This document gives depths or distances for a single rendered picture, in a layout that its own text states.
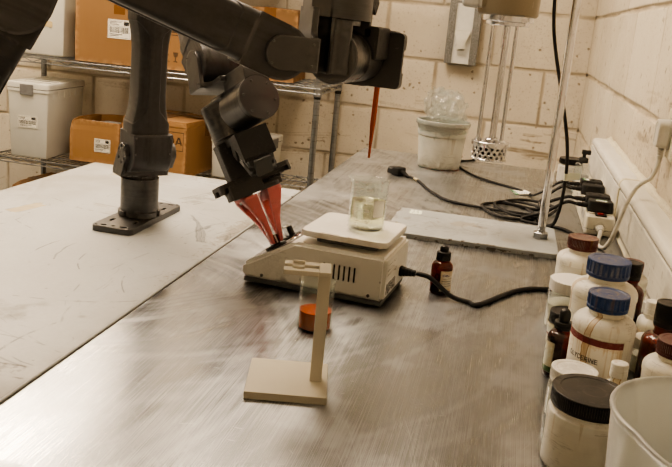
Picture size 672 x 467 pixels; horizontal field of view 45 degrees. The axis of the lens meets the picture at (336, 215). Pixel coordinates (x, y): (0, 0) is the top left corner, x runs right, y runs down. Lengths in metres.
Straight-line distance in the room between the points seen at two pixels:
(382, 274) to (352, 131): 2.56
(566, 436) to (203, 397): 0.33
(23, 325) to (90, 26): 2.64
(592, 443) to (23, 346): 0.57
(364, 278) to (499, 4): 0.57
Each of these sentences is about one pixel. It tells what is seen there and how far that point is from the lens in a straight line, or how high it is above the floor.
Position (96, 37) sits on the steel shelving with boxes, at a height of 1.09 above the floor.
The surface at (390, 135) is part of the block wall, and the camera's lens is 3.56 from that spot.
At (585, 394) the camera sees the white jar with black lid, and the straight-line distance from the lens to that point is 0.74.
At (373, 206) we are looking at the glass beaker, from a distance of 1.07.
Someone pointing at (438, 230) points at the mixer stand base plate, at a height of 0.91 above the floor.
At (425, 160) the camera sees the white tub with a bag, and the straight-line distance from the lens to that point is 2.14.
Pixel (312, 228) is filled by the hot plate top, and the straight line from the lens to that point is 1.08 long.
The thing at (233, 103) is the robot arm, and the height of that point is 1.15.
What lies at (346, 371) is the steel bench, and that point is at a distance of 0.88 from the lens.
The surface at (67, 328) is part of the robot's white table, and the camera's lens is 0.96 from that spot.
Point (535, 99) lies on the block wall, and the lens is 3.50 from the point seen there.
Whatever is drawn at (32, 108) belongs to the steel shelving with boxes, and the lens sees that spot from 3.67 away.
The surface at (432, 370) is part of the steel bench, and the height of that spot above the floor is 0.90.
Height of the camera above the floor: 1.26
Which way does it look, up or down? 14 degrees down
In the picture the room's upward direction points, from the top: 5 degrees clockwise
